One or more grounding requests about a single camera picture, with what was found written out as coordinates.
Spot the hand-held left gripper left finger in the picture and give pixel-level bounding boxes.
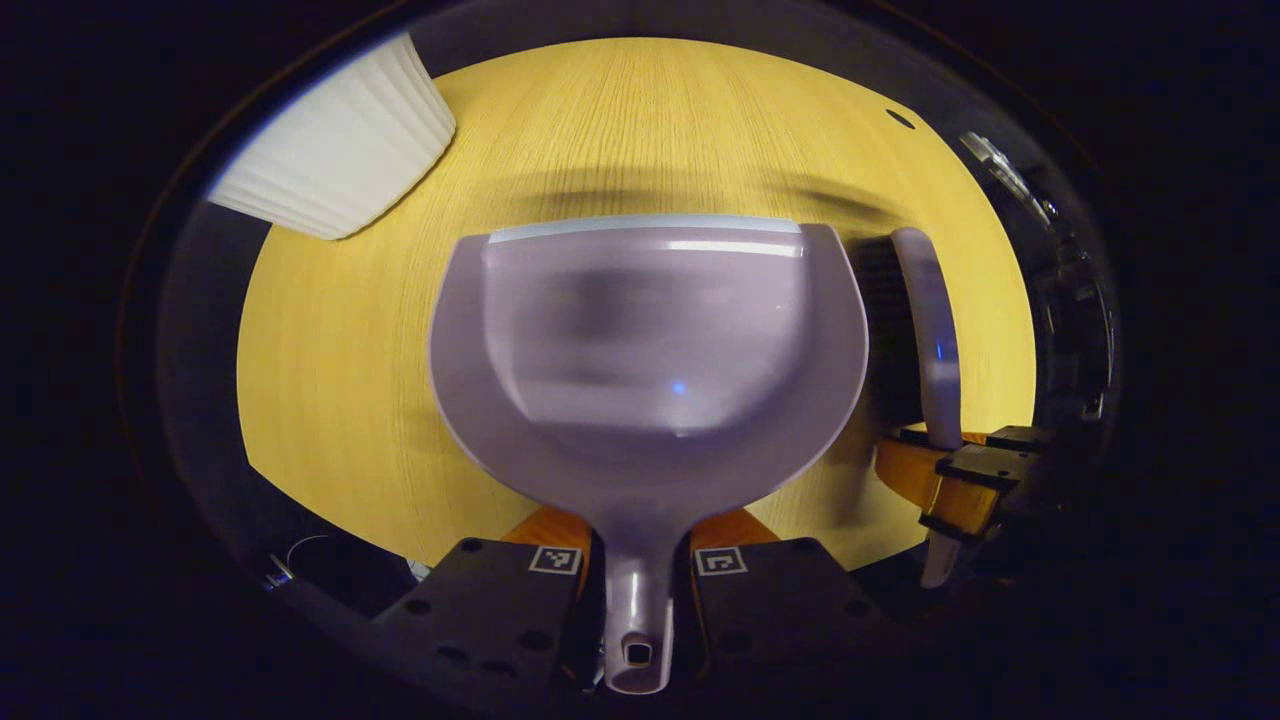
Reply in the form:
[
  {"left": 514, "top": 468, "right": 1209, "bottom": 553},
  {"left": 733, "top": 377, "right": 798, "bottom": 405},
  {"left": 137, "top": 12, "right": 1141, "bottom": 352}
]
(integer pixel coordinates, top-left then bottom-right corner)
[{"left": 375, "top": 505, "right": 607, "bottom": 703}]

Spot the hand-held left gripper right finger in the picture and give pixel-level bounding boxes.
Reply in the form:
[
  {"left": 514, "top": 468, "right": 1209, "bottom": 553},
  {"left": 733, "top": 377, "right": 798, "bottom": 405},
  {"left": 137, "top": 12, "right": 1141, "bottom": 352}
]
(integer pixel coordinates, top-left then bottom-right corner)
[{"left": 684, "top": 507, "right": 901, "bottom": 683}]

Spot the small lilac broom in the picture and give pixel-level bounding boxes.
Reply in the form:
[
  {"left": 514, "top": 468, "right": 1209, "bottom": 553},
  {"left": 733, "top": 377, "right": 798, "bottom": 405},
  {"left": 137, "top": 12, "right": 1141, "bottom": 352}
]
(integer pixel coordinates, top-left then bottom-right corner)
[{"left": 858, "top": 226, "right": 965, "bottom": 591}]

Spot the small lilac dustpan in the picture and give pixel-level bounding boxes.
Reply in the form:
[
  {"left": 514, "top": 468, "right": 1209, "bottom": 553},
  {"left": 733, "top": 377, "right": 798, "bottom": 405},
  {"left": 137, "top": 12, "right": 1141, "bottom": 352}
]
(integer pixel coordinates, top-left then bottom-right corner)
[{"left": 428, "top": 214, "right": 870, "bottom": 696}]

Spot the white ribbed garbage bin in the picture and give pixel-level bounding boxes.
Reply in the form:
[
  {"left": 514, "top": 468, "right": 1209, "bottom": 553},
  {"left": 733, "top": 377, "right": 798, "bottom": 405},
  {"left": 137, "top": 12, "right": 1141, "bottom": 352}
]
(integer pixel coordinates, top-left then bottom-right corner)
[{"left": 208, "top": 32, "right": 458, "bottom": 242}]

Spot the wooden desktop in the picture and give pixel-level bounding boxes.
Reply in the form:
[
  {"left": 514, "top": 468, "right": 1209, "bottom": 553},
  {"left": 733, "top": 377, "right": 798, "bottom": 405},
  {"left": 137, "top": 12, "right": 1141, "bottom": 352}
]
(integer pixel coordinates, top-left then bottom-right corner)
[{"left": 236, "top": 37, "right": 1038, "bottom": 572}]

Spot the thin grey cable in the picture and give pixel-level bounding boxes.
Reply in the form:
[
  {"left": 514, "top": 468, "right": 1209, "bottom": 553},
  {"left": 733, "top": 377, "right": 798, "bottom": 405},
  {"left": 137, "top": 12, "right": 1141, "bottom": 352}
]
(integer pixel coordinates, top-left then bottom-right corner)
[{"left": 263, "top": 534, "right": 333, "bottom": 593}]

